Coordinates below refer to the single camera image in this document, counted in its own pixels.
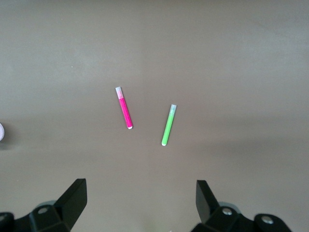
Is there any pink highlighter pen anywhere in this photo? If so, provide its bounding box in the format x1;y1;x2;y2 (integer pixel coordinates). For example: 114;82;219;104
115;87;134;130

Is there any green highlighter pen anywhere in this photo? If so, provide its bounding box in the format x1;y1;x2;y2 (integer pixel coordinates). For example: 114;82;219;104
161;104;178;147

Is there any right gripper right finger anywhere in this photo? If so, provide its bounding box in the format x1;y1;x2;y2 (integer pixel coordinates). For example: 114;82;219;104
190;179;293;232

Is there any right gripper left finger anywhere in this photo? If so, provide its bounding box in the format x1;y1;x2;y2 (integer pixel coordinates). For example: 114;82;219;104
0;178;88;232

